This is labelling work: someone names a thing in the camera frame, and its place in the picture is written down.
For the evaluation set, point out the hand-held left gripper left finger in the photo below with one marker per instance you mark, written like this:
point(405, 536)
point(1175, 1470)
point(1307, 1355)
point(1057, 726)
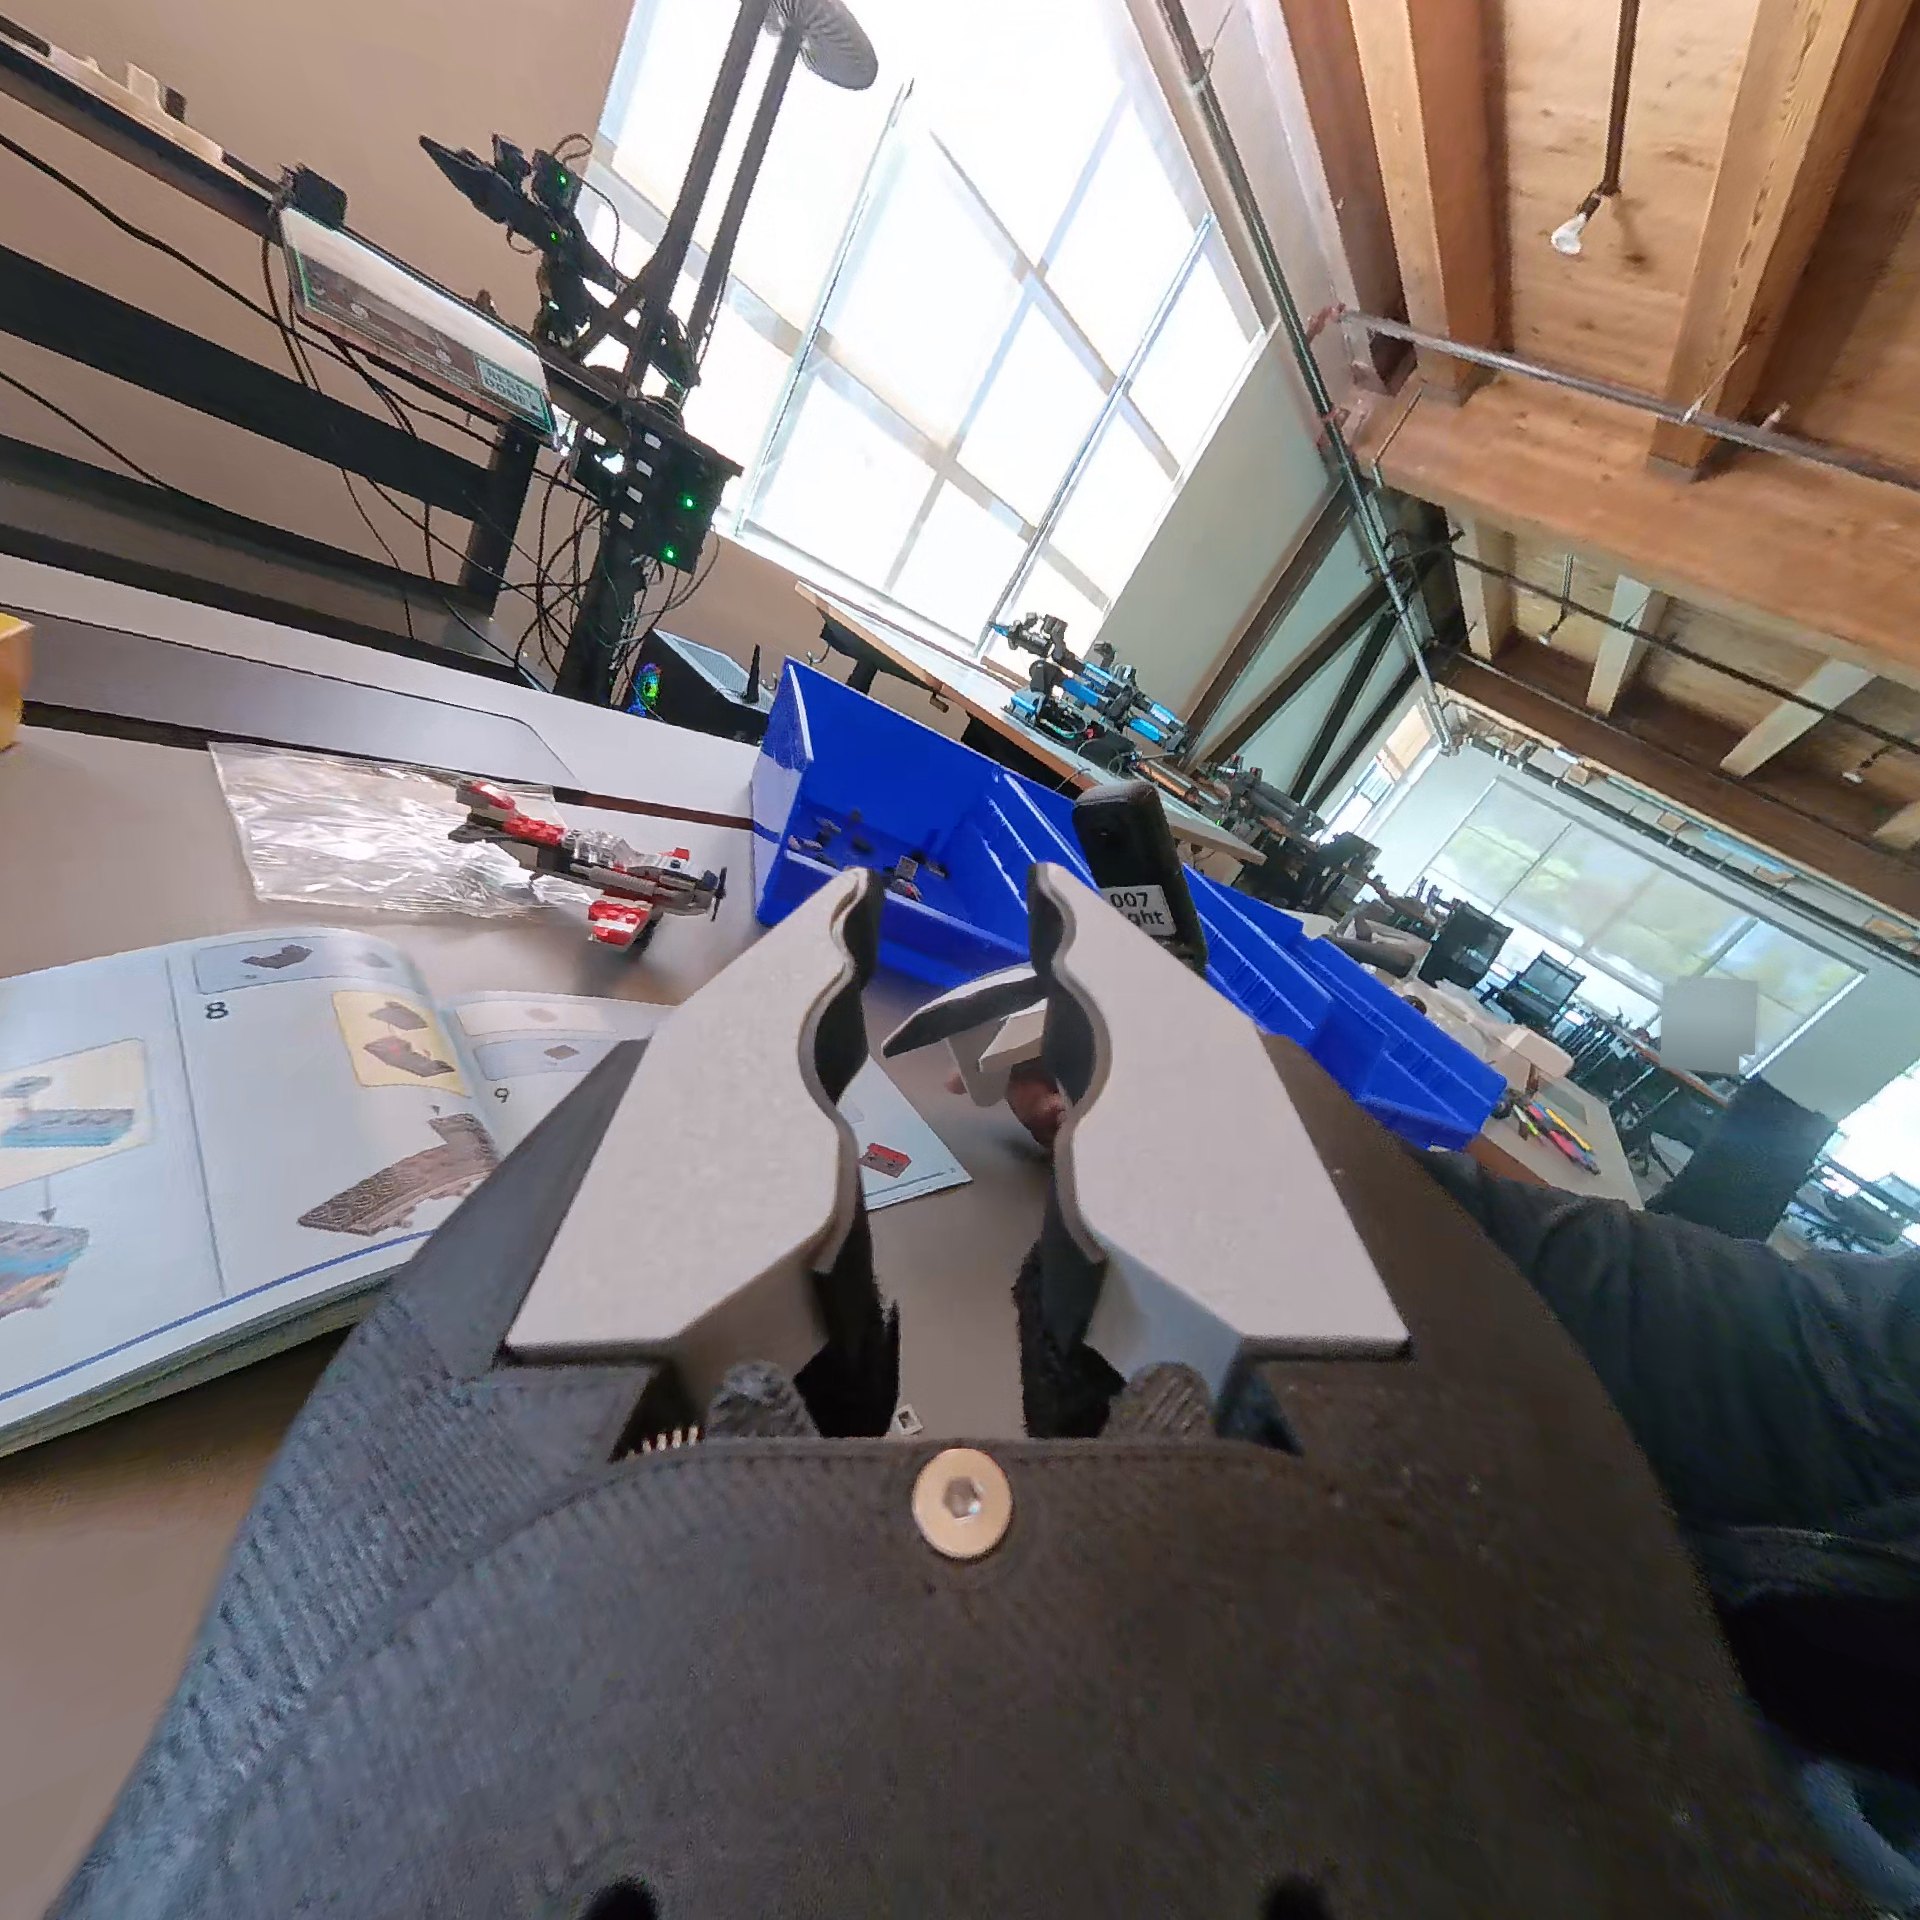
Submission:
point(690, 1185)

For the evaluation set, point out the hanging light bulb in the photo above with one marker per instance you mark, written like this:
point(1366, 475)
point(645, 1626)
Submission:
point(1573, 231)

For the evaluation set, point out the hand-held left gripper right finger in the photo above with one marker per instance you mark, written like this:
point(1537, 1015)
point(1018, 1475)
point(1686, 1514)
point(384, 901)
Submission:
point(1216, 1199)

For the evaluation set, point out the large window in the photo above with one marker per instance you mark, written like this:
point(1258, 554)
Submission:
point(973, 376)

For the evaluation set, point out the black floor lamp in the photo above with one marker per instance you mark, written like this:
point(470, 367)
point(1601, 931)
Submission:
point(819, 38)

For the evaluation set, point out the blue storage bin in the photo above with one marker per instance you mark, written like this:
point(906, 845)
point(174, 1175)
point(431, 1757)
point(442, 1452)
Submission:
point(839, 812)
point(1351, 1035)

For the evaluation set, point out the grey desk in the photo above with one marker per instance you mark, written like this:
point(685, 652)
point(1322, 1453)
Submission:
point(119, 1651)

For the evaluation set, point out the black metal frame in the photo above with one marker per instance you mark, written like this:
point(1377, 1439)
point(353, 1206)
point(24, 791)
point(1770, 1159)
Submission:
point(152, 347)

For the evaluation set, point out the clear plastic bag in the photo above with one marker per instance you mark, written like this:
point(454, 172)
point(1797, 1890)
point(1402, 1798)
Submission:
point(331, 824)

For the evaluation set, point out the yellow toy set box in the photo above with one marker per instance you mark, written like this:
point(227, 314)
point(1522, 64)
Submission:
point(12, 683)

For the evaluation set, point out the red grey toy plane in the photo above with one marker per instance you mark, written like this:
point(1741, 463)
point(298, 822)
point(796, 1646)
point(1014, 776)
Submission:
point(599, 870)

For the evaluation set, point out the metal ceiling pipe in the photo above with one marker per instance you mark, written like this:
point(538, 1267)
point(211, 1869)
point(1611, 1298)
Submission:
point(1574, 383)

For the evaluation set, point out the blue robot arms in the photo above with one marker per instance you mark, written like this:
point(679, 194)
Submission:
point(1102, 696)

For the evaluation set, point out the white labelled panel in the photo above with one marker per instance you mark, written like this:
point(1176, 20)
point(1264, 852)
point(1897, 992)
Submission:
point(405, 323)

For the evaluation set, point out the instruction booklet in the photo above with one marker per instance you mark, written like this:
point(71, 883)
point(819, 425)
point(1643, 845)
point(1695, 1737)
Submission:
point(227, 1142)

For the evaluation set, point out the person's torso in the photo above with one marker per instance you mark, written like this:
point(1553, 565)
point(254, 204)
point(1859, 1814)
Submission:
point(1830, 1651)

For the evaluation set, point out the wooden workshop table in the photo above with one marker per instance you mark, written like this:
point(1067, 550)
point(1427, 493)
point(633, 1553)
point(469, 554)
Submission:
point(933, 674)

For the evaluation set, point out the person's right hand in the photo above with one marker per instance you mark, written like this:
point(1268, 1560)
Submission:
point(1041, 1107)

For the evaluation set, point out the lit computer tower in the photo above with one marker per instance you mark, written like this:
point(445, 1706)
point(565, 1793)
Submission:
point(690, 689)

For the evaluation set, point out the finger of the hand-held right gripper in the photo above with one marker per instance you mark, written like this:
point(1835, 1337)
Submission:
point(1004, 1048)
point(962, 1016)

